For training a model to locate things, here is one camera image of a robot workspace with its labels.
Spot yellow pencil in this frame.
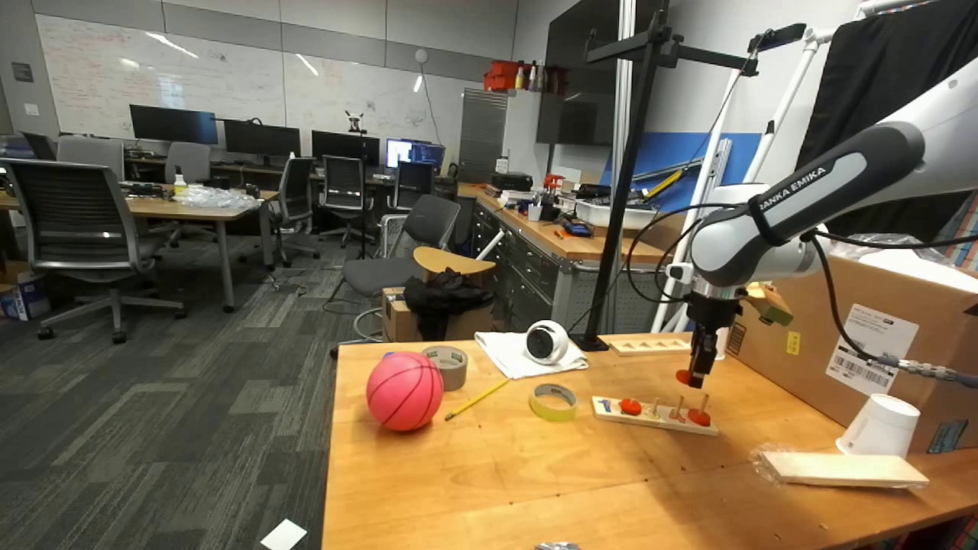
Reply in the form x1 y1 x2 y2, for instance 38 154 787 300
444 375 512 426

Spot black pole stand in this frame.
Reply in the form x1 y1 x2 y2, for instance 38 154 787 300
573 0 760 355

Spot black bag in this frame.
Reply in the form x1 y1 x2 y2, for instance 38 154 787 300
403 270 501 342

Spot black curtain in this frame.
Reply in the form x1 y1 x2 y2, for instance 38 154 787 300
791 0 978 245

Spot wall whiteboard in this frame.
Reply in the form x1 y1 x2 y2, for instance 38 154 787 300
33 13 452 148

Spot black office chair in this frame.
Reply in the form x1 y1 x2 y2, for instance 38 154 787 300
316 154 378 258
273 154 316 270

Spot yellow wrist camera mount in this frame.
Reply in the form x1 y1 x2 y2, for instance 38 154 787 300
740 280 800 330

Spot wooden office desk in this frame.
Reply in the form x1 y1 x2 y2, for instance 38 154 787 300
118 186 279 314

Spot black wall panel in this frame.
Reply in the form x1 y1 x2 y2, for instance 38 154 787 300
534 0 667 148

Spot white paper sheet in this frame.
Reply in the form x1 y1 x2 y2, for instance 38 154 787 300
474 326 593 382

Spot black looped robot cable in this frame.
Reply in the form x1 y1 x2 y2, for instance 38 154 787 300
620 201 715 307

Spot black computer monitor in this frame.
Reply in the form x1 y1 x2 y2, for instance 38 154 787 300
128 101 219 148
307 129 382 169
224 117 303 162

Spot round wooden stool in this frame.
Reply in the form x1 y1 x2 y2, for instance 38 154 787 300
410 245 497 280

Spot white mug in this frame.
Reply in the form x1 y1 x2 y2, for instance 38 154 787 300
521 318 573 369

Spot grey metal cabinet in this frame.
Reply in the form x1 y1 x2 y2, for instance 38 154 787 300
454 90 509 186

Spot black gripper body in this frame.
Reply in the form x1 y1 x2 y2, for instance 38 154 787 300
684 297 740 355

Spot large cardboard box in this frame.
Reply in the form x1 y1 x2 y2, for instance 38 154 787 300
731 240 978 459

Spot yellow-green tape roll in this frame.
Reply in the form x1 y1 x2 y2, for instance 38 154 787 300
524 382 579 426

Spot blue lit screen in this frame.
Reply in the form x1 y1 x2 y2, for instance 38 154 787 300
382 136 450 170

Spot grey padded chair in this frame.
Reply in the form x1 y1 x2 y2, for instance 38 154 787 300
338 194 466 301

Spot white paper cup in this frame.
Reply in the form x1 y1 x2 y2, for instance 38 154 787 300
835 391 923 460

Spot small cardboard box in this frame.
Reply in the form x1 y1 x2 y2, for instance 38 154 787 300
378 284 501 344

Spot pink toy basketball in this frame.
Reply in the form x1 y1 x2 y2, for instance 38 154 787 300
362 349 450 433

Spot white plastic bin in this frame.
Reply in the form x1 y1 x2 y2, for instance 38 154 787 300
573 194 659 233

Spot long wooden slotted strip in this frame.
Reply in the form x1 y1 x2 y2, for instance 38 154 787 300
598 332 695 356

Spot white tripod stand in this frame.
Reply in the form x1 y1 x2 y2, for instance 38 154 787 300
649 21 844 336

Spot white paper scrap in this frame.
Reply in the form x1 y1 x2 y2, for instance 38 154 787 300
256 516 307 550

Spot red bag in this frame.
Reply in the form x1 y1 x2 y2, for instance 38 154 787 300
483 59 521 95

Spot white peg board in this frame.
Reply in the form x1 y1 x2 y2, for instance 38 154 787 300
588 391 724 440

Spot white foam board in plastic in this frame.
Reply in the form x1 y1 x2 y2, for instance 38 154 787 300
756 447 932 494

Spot grey duct tape roll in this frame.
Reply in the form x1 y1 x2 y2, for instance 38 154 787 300
422 342 470 395

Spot grey mesh office chair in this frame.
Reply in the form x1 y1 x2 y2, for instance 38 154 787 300
0 157 190 344

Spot wooden top workbench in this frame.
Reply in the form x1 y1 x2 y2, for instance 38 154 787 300
454 180 675 332

